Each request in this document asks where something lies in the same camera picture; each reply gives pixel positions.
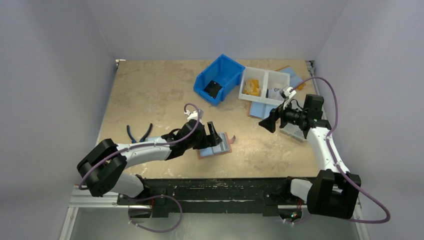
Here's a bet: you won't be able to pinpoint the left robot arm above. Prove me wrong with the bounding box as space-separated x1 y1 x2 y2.
76 119 223 205

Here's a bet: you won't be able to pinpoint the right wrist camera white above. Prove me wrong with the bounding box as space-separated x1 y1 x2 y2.
279 85 297 110

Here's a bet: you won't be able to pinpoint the clear plastic screw box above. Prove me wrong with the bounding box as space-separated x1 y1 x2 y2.
279 123 307 142

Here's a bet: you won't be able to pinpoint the black card in blue bin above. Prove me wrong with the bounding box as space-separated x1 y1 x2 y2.
203 80 222 99

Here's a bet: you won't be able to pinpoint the blue handled pliers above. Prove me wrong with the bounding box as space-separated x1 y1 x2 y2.
126 123 154 144

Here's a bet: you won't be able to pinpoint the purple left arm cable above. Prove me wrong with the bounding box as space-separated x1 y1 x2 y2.
78 103 202 234

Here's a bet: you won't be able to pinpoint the blue plastic bin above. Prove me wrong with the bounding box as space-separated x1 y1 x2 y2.
193 54 246 106

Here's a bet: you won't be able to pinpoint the orange card holder in tray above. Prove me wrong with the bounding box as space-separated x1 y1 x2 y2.
242 78 261 97

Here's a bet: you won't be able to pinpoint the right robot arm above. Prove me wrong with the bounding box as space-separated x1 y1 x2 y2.
258 94 362 220

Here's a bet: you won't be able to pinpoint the white divided plastic tray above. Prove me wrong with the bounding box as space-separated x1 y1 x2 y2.
238 66 290 106

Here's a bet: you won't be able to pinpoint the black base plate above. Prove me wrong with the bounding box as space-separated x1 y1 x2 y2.
117 177 297 218

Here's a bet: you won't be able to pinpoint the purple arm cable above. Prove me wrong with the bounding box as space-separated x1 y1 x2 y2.
78 103 202 234
281 76 392 226

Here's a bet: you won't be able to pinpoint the card in white tray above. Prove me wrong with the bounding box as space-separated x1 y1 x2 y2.
266 87 284 101

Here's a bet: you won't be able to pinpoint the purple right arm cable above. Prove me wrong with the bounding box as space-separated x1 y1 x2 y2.
281 76 392 226

